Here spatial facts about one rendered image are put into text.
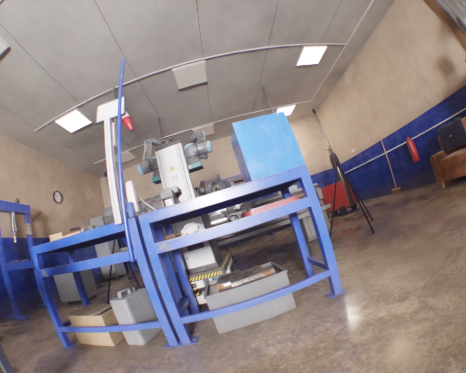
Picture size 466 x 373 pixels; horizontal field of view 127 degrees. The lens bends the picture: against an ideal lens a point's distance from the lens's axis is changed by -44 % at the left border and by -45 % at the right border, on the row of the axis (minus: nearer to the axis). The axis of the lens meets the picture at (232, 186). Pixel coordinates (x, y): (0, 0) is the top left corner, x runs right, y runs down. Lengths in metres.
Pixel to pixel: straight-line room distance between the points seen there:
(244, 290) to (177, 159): 1.72
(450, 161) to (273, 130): 3.03
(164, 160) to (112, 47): 1.91
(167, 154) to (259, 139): 1.49
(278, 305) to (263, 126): 1.14
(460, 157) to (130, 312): 4.14
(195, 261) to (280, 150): 1.21
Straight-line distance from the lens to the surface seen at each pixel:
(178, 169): 2.47
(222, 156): 6.80
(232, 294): 1.32
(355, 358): 0.94
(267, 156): 1.28
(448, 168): 3.84
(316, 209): 1.31
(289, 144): 1.34
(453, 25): 4.39
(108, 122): 1.57
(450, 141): 4.01
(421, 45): 4.70
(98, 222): 6.52
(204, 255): 1.91
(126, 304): 1.53
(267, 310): 1.39
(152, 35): 3.35
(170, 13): 3.18
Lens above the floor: 0.66
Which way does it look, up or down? 9 degrees up
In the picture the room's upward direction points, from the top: 17 degrees counter-clockwise
